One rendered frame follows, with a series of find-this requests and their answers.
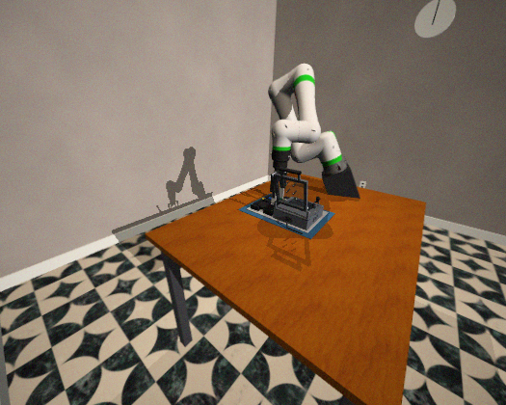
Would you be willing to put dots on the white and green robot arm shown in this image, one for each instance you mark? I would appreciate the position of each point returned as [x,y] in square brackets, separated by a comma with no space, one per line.
[302,139]

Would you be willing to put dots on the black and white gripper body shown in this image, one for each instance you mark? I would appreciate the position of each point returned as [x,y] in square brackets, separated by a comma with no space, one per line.
[277,166]

